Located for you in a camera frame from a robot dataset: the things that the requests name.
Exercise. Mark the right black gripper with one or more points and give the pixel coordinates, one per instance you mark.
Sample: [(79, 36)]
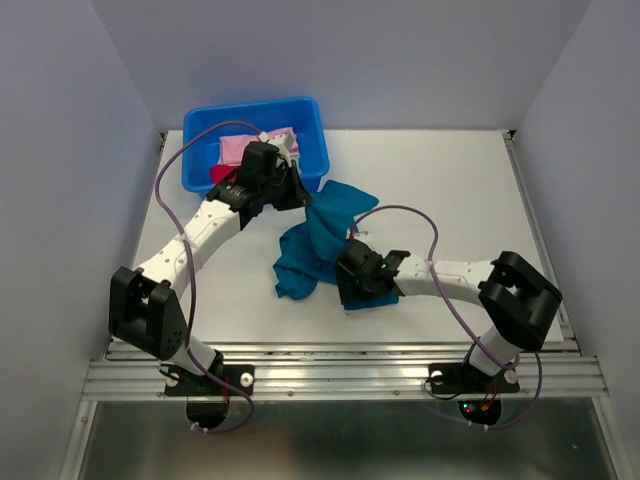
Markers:
[(343, 275)]

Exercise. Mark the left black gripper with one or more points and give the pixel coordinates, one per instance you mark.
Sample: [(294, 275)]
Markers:
[(299, 195)]

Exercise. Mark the teal t shirt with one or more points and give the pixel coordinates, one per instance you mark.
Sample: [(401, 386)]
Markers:
[(310, 249)]

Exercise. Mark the blue plastic bin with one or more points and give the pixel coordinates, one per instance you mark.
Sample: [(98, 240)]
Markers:
[(301, 114)]

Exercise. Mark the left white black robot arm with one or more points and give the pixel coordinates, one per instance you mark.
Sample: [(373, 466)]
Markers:
[(152, 306)]

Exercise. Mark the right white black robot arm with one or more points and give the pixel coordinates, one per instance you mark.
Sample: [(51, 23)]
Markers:
[(519, 301)]

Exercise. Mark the pink folded t shirt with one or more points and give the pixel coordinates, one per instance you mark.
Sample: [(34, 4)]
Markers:
[(232, 147)]

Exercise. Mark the red folded t shirt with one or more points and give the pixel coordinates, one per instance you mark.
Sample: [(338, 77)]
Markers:
[(220, 172)]

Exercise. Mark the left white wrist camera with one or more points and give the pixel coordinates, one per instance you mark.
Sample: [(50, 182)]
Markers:
[(284, 141)]

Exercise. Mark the aluminium rail frame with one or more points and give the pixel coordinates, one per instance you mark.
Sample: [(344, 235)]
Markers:
[(339, 395)]

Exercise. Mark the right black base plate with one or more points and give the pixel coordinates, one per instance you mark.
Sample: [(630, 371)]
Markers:
[(463, 379)]

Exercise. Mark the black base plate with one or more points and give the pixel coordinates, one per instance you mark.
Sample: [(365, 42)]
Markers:
[(463, 379), (182, 383)]

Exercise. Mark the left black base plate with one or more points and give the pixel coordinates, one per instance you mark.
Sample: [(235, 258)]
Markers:
[(182, 383)]

